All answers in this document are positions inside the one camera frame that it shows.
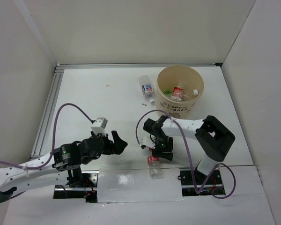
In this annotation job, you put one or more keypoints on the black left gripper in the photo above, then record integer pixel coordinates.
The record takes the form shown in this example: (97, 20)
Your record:
(119, 146)

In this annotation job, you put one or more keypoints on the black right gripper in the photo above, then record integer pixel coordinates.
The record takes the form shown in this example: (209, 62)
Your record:
(158, 151)

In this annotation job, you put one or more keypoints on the red label cola bottle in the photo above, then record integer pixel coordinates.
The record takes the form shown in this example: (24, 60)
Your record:
(154, 167)

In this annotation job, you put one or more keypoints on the blue orange label bottle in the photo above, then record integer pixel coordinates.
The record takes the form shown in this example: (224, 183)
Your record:
(147, 89)

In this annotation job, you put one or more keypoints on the red white label bottle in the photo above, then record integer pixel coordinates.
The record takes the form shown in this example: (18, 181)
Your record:
(178, 91)

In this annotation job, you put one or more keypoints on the green plastic bottle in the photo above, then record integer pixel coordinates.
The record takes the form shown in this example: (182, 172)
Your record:
(168, 93)

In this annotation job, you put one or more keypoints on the long clear bottle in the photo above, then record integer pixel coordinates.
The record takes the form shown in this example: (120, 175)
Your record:
(188, 95)

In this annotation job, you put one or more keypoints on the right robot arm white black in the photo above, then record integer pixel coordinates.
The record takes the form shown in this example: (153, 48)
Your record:
(214, 138)

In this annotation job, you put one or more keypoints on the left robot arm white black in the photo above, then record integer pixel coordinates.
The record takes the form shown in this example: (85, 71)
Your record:
(37, 173)

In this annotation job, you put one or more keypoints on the beige capybara bin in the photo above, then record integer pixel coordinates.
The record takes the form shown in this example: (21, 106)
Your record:
(167, 79)

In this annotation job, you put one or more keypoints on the white tape sheet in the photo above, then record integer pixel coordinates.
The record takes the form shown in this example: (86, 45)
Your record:
(137, 186)

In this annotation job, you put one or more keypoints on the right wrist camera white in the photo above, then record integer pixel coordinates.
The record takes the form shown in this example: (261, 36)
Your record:
(146, 142)

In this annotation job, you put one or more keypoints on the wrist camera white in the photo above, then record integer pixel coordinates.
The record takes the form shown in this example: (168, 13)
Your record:
(146, 142)
(99, 125)

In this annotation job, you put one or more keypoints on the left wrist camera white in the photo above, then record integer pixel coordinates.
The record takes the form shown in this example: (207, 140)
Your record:
(99, 125)

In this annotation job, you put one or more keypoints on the aluminium frame rail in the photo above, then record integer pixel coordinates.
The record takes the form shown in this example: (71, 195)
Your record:
(48, 113)

